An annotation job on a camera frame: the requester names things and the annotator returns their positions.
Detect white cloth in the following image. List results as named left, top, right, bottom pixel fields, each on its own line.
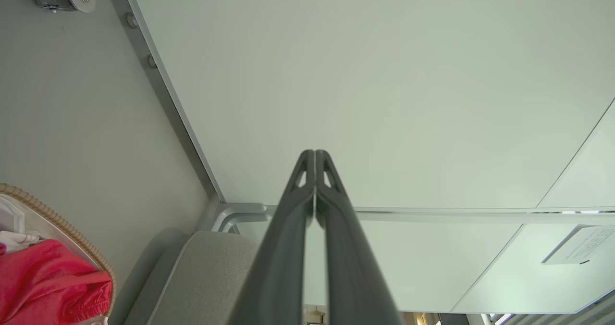
left=0, top=195, right=43, bottom=254

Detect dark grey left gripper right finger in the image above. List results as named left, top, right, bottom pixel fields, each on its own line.
left=315, top=150, right=402, bottom=325

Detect red shorts with white stripe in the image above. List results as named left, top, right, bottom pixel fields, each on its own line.
left=0, top=239, right=113, bottom=325

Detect white paper sign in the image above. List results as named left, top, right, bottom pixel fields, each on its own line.
left=542, top=225, right=615, bottom=266

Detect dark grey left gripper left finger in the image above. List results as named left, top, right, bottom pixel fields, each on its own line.
left=228, top=150, right=316, bottom=325

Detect grey partition foot tube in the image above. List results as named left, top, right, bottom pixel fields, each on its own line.
left=210, top=202, right=278, bottom=233

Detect white basket with woven rim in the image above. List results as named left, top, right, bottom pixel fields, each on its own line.
left=0, top=183, right=117, bottom=318

